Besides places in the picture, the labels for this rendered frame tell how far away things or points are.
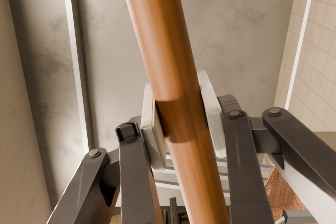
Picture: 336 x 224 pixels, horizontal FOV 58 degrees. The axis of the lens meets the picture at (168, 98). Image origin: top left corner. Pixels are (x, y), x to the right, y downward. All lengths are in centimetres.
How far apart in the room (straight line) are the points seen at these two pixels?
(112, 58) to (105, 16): 50
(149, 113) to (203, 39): 348
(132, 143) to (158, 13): 7
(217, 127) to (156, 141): 3
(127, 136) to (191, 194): 8
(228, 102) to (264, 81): 382
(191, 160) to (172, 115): 3
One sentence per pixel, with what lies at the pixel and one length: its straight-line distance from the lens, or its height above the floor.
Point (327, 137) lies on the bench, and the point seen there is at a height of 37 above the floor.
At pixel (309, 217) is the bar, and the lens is 154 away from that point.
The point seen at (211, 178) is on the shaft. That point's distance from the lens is 21.
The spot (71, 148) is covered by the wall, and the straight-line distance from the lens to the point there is 443.
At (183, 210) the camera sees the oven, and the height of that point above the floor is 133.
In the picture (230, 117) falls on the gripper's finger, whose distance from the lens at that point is 15.
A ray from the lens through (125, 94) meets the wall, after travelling 387.
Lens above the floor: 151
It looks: 2 degrees down
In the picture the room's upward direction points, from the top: 90 degrees counter-clockwise
